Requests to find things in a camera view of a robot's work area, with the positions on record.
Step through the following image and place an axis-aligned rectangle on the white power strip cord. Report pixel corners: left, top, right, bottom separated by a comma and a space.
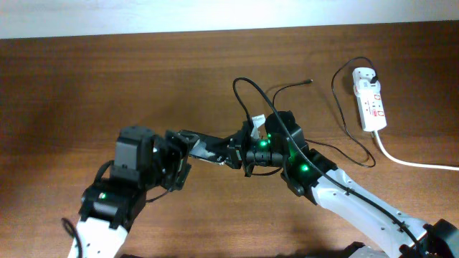
371, 130, 459, 171

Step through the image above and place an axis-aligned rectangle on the black smartphone with lit screen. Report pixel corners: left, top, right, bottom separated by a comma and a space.
179, 130, 233, 166

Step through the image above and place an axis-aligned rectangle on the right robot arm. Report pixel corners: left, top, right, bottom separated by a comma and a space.
228, 111, 458, 257

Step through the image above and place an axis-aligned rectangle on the white power strip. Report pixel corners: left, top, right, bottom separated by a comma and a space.
352, 67, 387, 132

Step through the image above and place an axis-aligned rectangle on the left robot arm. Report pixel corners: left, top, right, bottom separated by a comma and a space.
62, 126, 198, 257

